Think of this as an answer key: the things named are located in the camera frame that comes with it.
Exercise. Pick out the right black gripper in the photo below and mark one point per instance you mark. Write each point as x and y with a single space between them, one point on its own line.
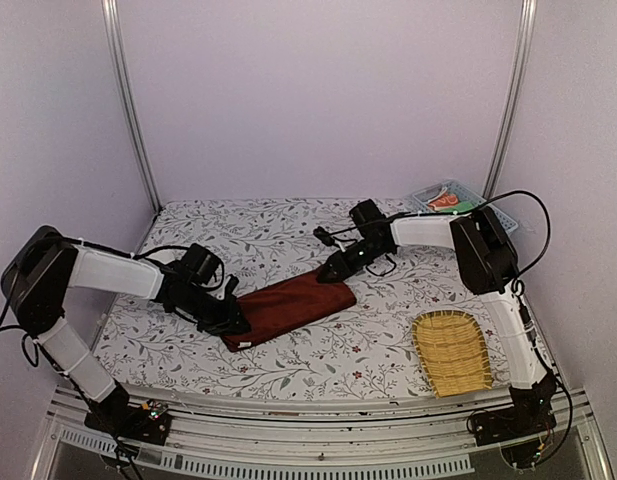
341 267

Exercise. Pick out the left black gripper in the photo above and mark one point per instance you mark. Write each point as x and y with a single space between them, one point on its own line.
227 324

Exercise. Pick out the brown towel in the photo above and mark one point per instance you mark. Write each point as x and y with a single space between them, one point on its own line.
288 305

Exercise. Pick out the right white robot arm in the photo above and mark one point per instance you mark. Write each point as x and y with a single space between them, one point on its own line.
487 264

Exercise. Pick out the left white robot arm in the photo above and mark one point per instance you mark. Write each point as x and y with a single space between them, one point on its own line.
34 285

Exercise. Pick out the floral tablecloth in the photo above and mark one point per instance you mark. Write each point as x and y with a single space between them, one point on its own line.
361 353

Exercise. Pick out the light blue plastic basket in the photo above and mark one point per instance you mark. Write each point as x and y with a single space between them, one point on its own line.
424 195

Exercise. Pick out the orange white cloth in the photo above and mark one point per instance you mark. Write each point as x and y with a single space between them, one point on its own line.
444 202

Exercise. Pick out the yellow bamboo tray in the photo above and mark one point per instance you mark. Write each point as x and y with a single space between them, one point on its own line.
453 352

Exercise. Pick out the green towel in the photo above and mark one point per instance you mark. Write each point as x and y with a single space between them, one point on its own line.
465 206

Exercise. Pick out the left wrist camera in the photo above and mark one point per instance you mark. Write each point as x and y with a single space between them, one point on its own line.
202 267

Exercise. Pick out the aluminium front rail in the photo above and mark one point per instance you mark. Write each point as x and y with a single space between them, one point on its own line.
218 437

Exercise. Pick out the left aluminium frame post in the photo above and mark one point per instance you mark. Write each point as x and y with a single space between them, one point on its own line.
114 36

